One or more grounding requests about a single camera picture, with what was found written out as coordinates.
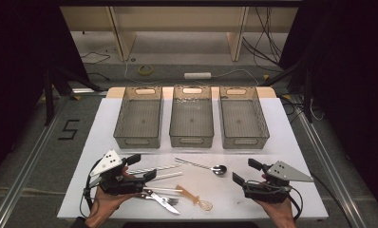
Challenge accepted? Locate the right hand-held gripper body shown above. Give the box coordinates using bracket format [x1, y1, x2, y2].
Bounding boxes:
[242, 160, 314, 204]

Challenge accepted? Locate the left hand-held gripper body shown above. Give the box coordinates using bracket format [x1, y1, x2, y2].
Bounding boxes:
[84, 149, 146, 196]

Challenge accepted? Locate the metal spoon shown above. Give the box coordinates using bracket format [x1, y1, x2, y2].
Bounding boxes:
[175, 158, 228, 176]

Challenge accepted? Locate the wooden-handled knife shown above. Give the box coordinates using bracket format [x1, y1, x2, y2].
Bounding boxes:
[142, 188, 181, 216]

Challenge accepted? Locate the wooden-handled fork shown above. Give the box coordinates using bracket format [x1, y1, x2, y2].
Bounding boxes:
[135, 193, 180, 206]

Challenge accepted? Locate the grey plastic bin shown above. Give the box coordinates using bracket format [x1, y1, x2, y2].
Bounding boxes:
[112, 85, 163, 150]
[217, 85, 271, 150]
[168, 85, 216, 149]

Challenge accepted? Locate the amber plastic spoon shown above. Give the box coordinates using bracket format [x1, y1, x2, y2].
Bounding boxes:
[175, 184, 214, 212]

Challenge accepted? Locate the person's right hand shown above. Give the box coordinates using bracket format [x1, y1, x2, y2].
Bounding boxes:
[255, 174, 297, 228]

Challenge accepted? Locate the person's left hand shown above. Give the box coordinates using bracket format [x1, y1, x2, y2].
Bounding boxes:
[85, 166, 138, 228]

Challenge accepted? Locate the black metal stand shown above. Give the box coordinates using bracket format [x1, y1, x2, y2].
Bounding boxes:
[259, 60, 314, 123]
[43, 65, 103, 126]

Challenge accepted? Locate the yellow tape roll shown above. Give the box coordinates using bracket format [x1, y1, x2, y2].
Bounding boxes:
[137, 64, 154, 76]

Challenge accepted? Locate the white power strip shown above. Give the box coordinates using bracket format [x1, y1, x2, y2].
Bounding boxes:
[183, 71, 212, 80]

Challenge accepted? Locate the light wooden shelf unit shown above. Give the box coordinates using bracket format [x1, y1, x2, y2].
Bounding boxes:
[59, 6, 299, 63]

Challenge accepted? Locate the right hand-held gripper cable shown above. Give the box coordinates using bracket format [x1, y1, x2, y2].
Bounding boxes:
[285, 186, 305, 221]

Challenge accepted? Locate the hand-held gripper cable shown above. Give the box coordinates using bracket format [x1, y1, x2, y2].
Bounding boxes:
[285, 186, 305, 221]
[79, 158, 104, 219]

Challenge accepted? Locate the left hand-held gripper cable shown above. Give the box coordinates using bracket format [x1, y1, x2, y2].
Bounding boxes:
[79, 158, 104, 219]

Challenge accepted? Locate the aluminium floor rail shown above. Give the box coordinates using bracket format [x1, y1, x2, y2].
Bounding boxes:
[293, 94, 369, 228]
[0, 94, 71, 228]

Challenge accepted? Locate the white cable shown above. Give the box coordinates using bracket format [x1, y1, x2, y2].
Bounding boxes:
[123, 60, 261, 86]

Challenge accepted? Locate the thin black floor cable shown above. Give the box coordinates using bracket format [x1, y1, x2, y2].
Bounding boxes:
[81, 51, 111, 65]

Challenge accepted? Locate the bundle of black cables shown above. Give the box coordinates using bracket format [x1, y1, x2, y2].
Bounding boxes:
[242, 6, 285, 69]

